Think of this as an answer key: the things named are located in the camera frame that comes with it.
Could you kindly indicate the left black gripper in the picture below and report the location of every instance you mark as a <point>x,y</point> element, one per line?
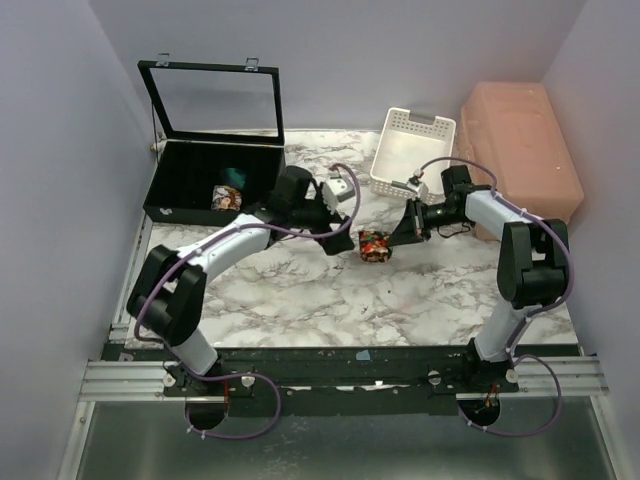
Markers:
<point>335,243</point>

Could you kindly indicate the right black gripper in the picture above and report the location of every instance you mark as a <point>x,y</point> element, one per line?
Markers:
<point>413,218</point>

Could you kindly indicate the colourful patterned necktie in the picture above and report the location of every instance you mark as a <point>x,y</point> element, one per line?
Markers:
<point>374,246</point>

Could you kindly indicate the white plastic basket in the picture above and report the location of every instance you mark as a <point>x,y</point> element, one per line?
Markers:
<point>412,143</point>

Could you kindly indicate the pink plastic storage box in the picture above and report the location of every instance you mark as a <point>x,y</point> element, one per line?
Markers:
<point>510,128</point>

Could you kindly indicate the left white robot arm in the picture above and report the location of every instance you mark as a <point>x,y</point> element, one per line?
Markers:
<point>168,296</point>

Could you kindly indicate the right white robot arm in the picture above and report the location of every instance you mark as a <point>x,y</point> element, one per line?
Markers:
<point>534,272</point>

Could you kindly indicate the rolled patterned tie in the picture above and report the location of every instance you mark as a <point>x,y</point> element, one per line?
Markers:
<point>226,198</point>

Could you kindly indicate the rolled teal tie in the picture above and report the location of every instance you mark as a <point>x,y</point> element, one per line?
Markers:
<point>234,178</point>

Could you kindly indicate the black display box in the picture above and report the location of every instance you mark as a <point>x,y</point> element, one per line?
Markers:
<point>213,116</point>

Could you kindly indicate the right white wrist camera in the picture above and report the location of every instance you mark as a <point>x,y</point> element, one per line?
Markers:
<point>417,187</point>

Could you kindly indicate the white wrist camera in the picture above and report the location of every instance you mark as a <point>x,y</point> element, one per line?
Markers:
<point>417,187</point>
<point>335,191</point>

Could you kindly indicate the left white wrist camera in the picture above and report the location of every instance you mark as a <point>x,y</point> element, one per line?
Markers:
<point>335,191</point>

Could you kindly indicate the black mounting rail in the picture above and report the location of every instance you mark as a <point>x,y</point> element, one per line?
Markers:
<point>272,383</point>

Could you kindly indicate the aluminium extrusion rail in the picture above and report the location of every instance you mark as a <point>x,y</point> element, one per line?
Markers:
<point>130,381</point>

